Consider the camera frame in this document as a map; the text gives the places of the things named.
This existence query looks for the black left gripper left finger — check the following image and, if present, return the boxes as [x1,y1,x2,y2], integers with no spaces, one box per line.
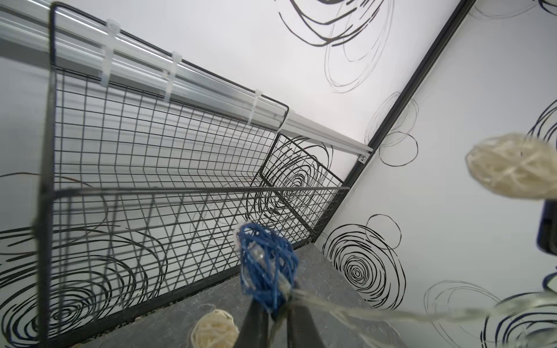
[233,300,269,348]

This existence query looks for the black wire basket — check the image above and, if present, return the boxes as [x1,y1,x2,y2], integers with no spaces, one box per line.
[19,1,347,347]

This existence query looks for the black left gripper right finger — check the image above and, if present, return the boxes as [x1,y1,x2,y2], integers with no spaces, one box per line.
[287,306,325,348]

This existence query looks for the aluminium wall rail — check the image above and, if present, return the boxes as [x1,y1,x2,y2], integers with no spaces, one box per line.
[1,1,373,157]

